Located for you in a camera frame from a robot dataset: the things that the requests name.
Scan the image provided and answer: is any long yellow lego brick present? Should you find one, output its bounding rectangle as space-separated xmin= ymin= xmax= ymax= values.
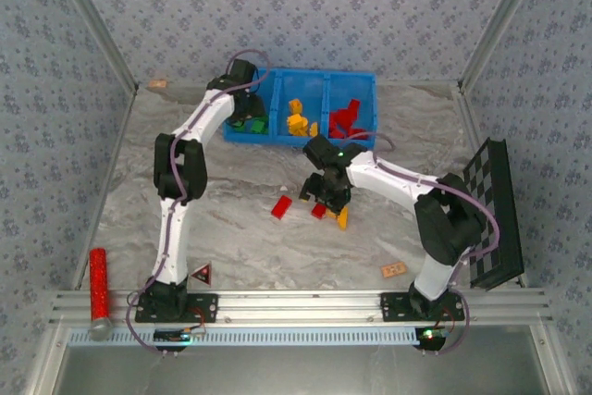
xmin=325 ymin=207 xmax=351 ymax=231

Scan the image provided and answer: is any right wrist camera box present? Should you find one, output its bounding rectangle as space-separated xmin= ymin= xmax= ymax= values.
xmin=299 ymin=173 xmax=324 ymax=203

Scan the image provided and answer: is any red glitter cylinder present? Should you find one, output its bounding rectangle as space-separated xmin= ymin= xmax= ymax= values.
xmin=87 ymin=247 xmax=115 ymax=343

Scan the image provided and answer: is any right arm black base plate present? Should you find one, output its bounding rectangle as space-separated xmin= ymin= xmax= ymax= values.
xmin=378 ymin=291 xmax=466 ymax=322

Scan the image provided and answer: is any black checkerboard calibration board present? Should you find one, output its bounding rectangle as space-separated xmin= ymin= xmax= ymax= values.
xmin=462 ymin=137 xmax=526 ymax=292

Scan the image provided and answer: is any aluminium mounting rail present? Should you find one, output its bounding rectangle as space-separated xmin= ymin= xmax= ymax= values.
xmin=49 ymin=288 xmax=554 ymax=325

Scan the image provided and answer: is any triangular warning sign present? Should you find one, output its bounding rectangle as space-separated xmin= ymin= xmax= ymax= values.
xmin=188 ymin=262 xmax=214 ymax=286

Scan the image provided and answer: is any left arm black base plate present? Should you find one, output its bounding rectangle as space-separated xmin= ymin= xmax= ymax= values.
xmin=133 ymin=292 xmax=219 ymax=324

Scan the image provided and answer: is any blue three-compartment bin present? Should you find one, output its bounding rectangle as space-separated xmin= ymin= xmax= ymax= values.
xmin=223 ymin=67 xmax=380 ymax=149

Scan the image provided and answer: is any aluminium frame post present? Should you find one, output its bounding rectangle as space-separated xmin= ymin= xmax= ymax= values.
xmin=457 ymin=0 xmax=551 ymax=93
xmin=45 ymin=0 xmax=140 ymax=93

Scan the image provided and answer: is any slotted cable duct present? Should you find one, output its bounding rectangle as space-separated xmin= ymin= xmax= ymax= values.
xmin=68 ymin=324 xmax=425 ymax=348

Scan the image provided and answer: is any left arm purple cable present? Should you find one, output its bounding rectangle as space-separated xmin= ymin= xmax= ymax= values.
xmin=125 ymin=48 xmax=271 ymax=357

